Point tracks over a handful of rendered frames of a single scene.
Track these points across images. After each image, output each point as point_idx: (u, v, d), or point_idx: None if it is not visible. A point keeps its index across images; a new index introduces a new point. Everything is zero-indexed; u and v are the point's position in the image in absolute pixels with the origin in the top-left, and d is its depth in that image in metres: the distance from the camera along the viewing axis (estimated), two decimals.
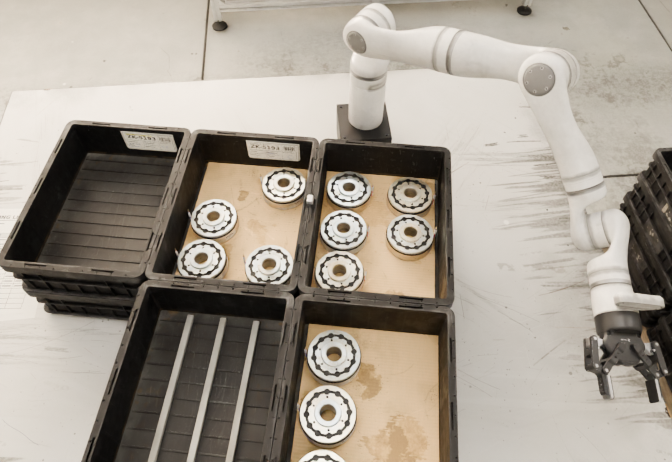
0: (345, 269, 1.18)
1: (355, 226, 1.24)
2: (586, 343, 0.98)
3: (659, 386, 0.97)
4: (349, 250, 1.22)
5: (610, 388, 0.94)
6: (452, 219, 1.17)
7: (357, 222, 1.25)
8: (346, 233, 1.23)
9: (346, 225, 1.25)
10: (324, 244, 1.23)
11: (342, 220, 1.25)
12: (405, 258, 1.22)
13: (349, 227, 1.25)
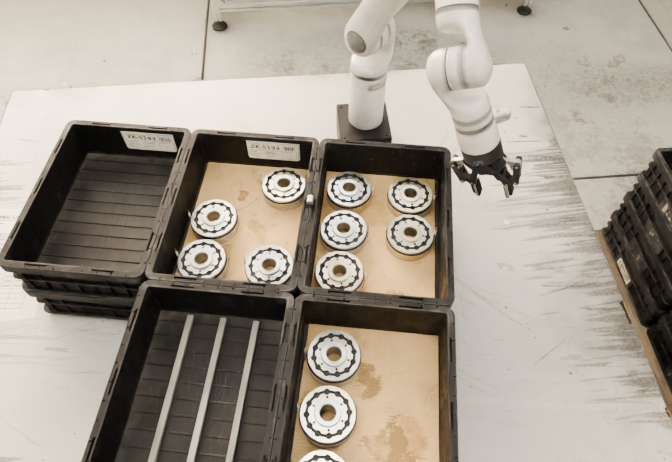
0: (345, 269, 1.18)
1: (355, 226, 1.24)
2: (520, 166, 1.06)
3: None
4: (349, 250, 1.22)
5: None
6: (452, 219, 1.17)
7: (357, 222, 1.25)
8: (346, 233, 1.23)
9: (346, 225, 1.25)
10: (324, 244, 1.23)
11: (342, 220, 1.25)
12: (405, 258, 1.22)
13: (349, 227, 1.25)
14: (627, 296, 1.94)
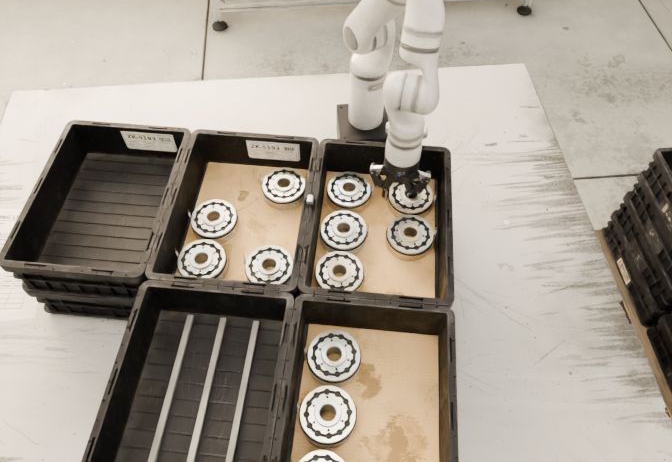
0: (345, 269, 1.18)
1: (355, 226, 1.24)
2: (428, 180, 1.24)
3: None
4: (349, 250, 1.22)
5: None
6: (452, 219, 1.17)
7: (357, 222, 1.25)
8: (346, 233, 1.23)
9: (346, 225, 1.25)
10: (324, 244, 1.23)
11: (342, 220, 1.25)
12: (405, 258, 1.22)
13: (349, 227, 1.25)
14: (627, 296, 1.94)
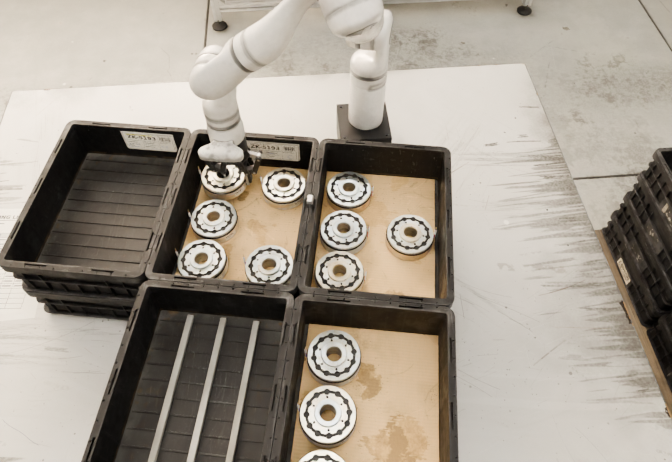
0: (345, 269, 1.18)
1: (355, 226, 1.24)
2: None
3: (249, 177, 1.29)
4: (349, 250, 1.22)
5: None
6: (452, 219, 1.17)
7: (357, 222, 1.25)
8: (346, 233, 1.23)
9: (346, 225, 1.25)
10: (324, 244, 1.23)
11: (342, 220, 1.25)
12: (405, 258, 1.22)
13: (349, 227, 1.25)
14: (627, 296, 1.94)
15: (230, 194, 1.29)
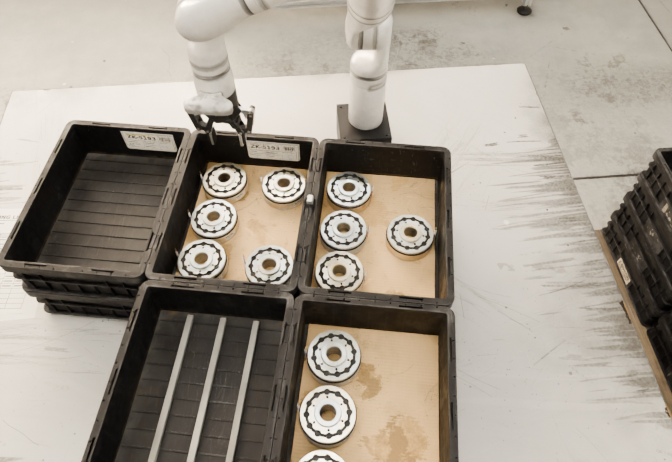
0: (345, 269, 1.18)
1: (355, 226, 1.24)
2: None
3: (243, 137, 1.19)
4: (349, 250, 1.22)
5: (211, 140, 1.20)
6: (452, 219, 1.17)
7: (357, 222, 1.25)
8: (346, 233, 1.23)
9: (346, 225, 1.25)
10: (324, 244, 1.23)
11: (342, 220, 1.25)
12: (405, 258, 1.22)
13: (349, 227, 1.25)
14: (627, 296, 1.94)
15: (231, 198, 1.30)
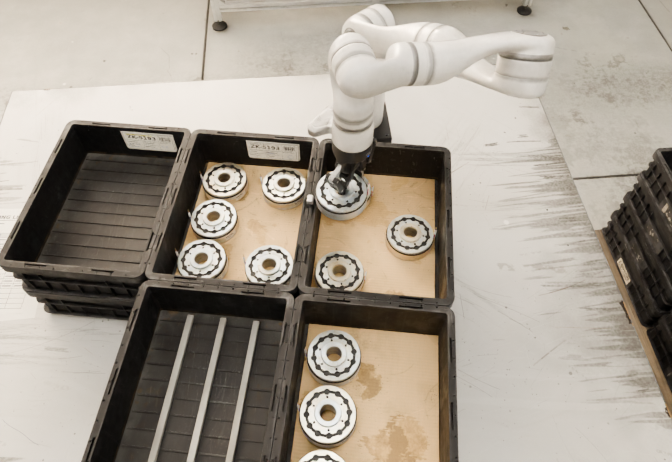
0: (345, 269, 1.18)
1: (353, 185, 1.13)
2: (372, 141, 1.11)
3: None
4: (352, 212, 1.11)
5: (354, 172, 1.16)
6: (452, 219, 1.17)
7: (355, 181, 1.14)
8: (346, 194, 1.11)
9: None
10: (323, 210, 1.12)
11: None
12: (405, 258, 1.22)
13: None
14: (627, 296, 1.94)
15: (231, 198, 1.30)
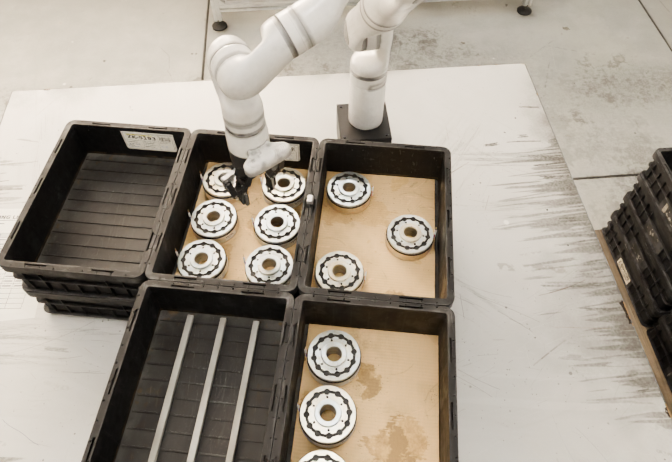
0: (345, 269, 1.18)
1: (265, 224, 1.24)
2: (222, 182, 1.04)
3: (274, 179, 1.12)
4: None
5: (247, 201, 1.11)
6: (452, 219, 1.17)
7: (262, 228, 1.24)
8: (274, 215, 1.25)
9: None
10: None
11: (277, 228, 1.23)
12: (405, 258, 1.22)
13: None
14: (627, 296, 1.94)
15: (231, 198, 1.30)
